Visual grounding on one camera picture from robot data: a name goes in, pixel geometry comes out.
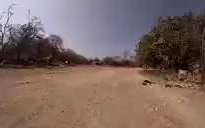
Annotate distant row of trees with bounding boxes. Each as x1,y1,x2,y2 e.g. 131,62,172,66
89,49,139,68

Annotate row of bare trees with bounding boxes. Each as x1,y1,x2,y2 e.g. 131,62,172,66
0,3,91,67

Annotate thin wooden pole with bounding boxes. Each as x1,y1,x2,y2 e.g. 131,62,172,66
200,31,205,88

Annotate rocks beside dirt ground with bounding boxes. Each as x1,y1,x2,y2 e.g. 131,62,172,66
141,68,205,90

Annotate green leafy trees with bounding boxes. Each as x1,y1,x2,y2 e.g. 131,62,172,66
134,8,205,73

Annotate brown dirt ground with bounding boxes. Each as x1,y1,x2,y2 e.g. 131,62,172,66
0,65,205,128

